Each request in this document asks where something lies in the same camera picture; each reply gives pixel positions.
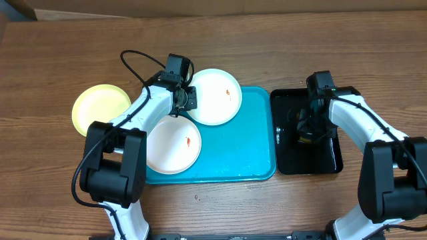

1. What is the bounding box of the green yellow sponge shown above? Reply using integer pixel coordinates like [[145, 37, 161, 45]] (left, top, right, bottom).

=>
[[298, 131, 316, 144]]

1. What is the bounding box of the white plate top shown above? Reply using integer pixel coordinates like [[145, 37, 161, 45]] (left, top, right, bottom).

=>
[[187, 69, 242, 126]]

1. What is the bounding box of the white plate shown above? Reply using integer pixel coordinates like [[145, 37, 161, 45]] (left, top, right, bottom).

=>
[[147, 115, 201, 175], [187, 69, 242, 126]]

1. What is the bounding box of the yellow plate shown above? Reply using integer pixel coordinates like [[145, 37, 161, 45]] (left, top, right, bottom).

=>
[[71, 84, 131, 137]]

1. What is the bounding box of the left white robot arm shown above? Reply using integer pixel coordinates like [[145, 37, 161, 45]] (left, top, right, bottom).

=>
[[71, 70, 197, 239]]

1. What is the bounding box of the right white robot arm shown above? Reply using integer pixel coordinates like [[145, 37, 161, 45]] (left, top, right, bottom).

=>
[[298, 84, 426, 239]]

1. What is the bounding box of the black water tray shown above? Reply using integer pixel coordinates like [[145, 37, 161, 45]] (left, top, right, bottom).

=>
[[270, 89, 343, 175]]

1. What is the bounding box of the teal plastic tray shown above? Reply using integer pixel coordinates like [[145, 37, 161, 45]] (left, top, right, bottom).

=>
[[146, 86, 276, 185]]

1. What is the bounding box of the cardboard sheet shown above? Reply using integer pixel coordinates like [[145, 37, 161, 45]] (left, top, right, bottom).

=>
[[6, 0, 426, 19]]

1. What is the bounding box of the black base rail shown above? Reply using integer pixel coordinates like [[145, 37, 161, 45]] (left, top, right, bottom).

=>
[[148, 231, 332, 240]]

